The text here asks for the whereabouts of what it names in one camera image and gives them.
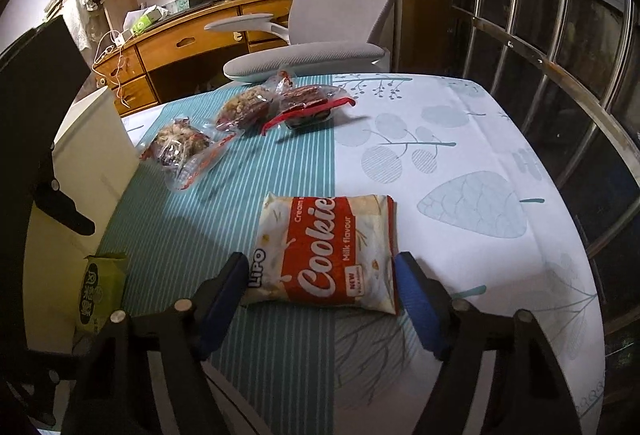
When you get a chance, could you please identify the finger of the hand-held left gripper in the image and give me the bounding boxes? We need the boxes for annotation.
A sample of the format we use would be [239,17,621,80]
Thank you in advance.
[32,180,97,237]

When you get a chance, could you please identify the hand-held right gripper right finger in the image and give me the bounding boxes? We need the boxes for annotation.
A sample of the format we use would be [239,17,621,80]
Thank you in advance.
[394,251,586,435]

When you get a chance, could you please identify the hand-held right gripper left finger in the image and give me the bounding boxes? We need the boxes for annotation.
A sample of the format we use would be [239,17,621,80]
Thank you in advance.
[60,251,251,435]

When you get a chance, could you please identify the cream plastic storage box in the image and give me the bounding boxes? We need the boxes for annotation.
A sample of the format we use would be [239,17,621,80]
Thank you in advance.
[22,88,143,356]

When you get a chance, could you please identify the green snack packet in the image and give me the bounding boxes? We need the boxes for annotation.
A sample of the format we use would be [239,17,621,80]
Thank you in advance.
[75,252,130,336]

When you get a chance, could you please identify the red white cookie packet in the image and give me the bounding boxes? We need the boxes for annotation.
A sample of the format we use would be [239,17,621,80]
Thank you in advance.
[242,192,401,316]

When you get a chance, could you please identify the clear nut snack packet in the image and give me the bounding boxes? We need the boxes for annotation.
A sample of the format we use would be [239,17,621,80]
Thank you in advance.
[139,115,236,191]
[215,75,293,132]

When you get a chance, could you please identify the green tissue pack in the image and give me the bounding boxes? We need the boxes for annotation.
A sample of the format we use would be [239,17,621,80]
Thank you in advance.
[130,12,168,36]

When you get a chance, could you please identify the wooden desk with drawers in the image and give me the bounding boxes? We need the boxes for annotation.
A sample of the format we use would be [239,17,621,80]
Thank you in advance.
[91,0,301,118]

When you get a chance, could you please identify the clear red-strip snack packet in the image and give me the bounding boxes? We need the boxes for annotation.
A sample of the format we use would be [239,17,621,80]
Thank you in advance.
[261,84,357,136]

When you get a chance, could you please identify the metal window railing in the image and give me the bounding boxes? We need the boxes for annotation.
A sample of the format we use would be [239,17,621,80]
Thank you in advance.
[440,0,640,266]

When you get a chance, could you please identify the white charger with cables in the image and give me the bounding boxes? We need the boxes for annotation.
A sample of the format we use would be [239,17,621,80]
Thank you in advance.
[92,30,132,108]

